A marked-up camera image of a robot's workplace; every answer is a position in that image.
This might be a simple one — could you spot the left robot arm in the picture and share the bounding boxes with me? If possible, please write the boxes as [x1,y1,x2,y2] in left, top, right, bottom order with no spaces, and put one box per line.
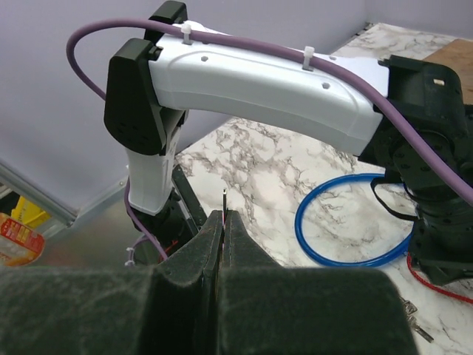
[104,1,472,285]

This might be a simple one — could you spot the wooden board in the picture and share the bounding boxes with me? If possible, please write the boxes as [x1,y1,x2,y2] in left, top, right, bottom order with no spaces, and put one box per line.
[424,39,473,79]

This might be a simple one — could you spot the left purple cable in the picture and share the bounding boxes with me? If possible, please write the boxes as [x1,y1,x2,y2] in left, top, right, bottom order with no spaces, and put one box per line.
[66,18,473,267]

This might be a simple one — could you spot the red cable lock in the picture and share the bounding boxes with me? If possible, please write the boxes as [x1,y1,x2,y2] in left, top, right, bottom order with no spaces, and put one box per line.
[406,253,473,306]

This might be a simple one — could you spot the yellow and red packaging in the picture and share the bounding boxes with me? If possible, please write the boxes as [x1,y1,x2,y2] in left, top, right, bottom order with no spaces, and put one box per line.
[1,197,51,267]

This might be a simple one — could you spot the black mounting rail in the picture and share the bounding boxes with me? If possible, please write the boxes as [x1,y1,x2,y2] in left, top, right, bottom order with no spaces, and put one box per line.
[172,164,208,237]

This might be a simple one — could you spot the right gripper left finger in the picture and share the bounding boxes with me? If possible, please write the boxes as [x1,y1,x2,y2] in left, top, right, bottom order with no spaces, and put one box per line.
[1,211,222,354]

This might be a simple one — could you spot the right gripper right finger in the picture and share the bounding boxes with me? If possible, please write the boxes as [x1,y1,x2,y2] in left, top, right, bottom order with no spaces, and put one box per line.
[216,212,418,354]

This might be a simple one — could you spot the silver key bunch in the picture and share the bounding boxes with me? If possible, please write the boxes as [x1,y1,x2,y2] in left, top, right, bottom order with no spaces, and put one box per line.
[400,297,434,343]
[222,188,228,225]

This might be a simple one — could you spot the blue cable lock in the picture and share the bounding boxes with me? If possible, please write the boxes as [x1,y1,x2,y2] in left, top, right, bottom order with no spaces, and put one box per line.
[294,173,413,268]

